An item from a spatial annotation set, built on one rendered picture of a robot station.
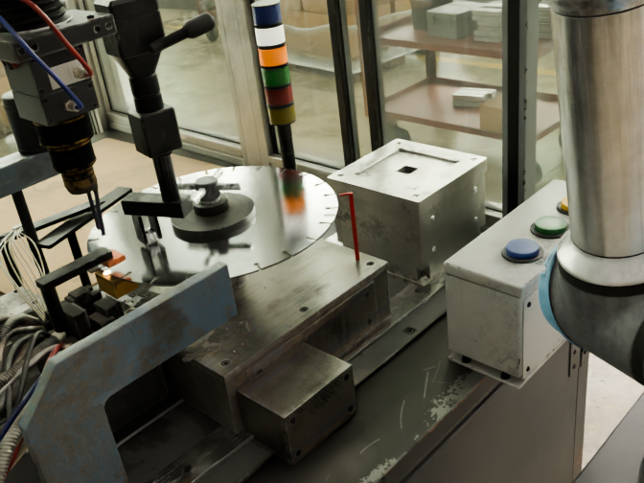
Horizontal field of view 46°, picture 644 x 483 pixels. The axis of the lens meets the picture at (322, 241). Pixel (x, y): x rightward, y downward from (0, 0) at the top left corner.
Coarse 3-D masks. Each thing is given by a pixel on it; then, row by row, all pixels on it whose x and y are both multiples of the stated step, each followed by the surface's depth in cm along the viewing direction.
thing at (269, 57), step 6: (258, 48) 118; (264, 48) 117; (270, 48) 116; (276, 48) 116; (282, 48) 117; (264, 54) 117; (270, 54) 117; (276, 54) 117; (282, 54) 117; (264, 60) 118; (270, 60) 117; (276, 60) 117; (282, 60) 118; (264, 66) 118; (270, 66) 118; (276, 66) 118
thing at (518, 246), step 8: (512, 240) 94; (520, 240) 94; (528, 240) 93; (512, 248) 92; (520, 248) 92; (528, 248) 92; (536, 248) 91; (512, 256) 92; (520, 256) 91; (528, 256) 91
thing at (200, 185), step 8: (208, 176) 98; (216, 176) 99; (184, 184) 98; (192, 184) 98; (200, 184) 96; (208, 184) 96; (216, 184) 97; (224, 184) 97; (232, 184) 96; (240, 184) 96; (200, 192) 95; (208, 192) 97; (216, 192) 97; (192, 200) 94; (200, 200) 98; (208, 200) 97; (216, 200) 98
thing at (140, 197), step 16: (160, 160) 87; (160, 176) 88; (160, 192) 90; (176, 192) 90; (128, 208) 92; (144, 208) 91; (160, 208) 90; (176, 208) 90; (192, 208) 92; (144, 240) 93
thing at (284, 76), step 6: (282, 66) 118; (288, 66) 120; (264, 72) 119; (270, 72) 118; (276, 72) 118; (282, 72) 118; (288, 72) 120; (264, 78) 119; (270, 78) 119; (276, 78) 118; (282, 78) 119; (288, 78) 120; (264, 84) 120; (270, 84) 119; (276, 84) 119; (282, 84) 119
